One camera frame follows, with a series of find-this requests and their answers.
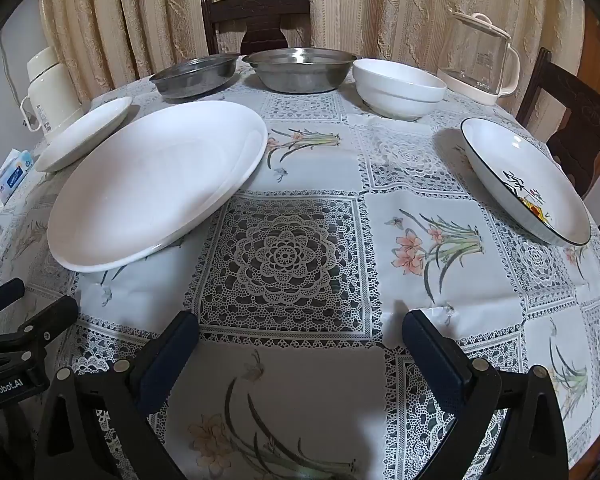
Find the blue white tissue packet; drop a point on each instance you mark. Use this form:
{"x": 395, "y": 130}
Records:
{"x": 12, "y": 176}

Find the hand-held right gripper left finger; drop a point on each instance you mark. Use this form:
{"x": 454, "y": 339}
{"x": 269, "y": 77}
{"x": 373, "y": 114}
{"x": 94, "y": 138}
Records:
{"x": 172, "y": 355}

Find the shallow steel bowl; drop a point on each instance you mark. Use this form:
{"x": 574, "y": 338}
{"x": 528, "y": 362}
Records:
{"x": 190, "y": 84}

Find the dark wooden chair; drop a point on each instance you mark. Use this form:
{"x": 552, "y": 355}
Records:
{"x": 255, "y": 10}
{"x": 580, "y": 110}

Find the large white plate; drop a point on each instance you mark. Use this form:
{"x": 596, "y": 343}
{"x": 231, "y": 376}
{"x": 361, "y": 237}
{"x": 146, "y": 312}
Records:
{"x": 155, "y": 185}

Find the small white plate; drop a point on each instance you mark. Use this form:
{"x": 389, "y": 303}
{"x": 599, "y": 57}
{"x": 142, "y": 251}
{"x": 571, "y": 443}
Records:
{"x": 80, "y": 135}

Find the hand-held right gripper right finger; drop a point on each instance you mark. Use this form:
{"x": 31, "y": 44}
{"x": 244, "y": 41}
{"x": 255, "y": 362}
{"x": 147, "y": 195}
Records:
{"x": 432, "y": 360}

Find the white ceramic bowl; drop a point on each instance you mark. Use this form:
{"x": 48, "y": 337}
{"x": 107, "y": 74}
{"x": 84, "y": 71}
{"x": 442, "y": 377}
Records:
{"x": 395, "y": 97}

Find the white thermos jug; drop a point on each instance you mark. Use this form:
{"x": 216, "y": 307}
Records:
{"x": 50, "y": 95}

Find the beige patterned curtain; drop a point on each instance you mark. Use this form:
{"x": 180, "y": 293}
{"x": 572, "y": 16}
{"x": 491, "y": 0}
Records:
{"x": 380, "y": 10}

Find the black-rimmed printed plate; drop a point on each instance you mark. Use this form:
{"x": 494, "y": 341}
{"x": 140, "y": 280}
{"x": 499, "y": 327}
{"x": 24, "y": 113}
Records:
{"x": 510, "y": 160}

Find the deep steel bowl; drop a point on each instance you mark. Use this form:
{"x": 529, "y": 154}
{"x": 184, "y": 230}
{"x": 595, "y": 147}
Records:
{"x": 295, "y": 79}

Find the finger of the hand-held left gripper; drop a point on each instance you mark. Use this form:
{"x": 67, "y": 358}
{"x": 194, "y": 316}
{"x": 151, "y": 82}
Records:
{"x": 55, "y": 315}
{"x": 7, "y": 292}

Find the floral lace-print tablecloth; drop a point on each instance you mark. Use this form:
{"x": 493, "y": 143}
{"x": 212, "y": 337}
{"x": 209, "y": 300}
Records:
{"x": 305, "y": 185}

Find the glass kettle with white base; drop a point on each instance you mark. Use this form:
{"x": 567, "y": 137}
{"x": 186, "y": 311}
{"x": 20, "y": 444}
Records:
{"x": 480, "y": 55}

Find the dark wooden chair back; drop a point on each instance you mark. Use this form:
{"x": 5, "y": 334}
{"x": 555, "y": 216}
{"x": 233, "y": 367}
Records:
{"x": 255, "y": 10}

